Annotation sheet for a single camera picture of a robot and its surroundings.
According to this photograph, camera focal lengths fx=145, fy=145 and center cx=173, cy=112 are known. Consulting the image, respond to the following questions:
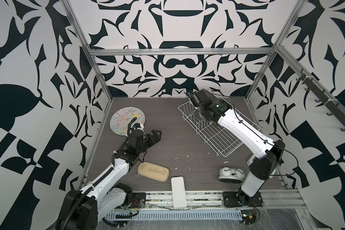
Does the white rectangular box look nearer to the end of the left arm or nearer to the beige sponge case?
the beige sponge case

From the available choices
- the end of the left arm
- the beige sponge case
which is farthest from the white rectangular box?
the end of the left arm

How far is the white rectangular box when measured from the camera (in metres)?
0.70

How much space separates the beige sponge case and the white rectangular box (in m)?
0.05

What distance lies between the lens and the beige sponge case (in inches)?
31.8
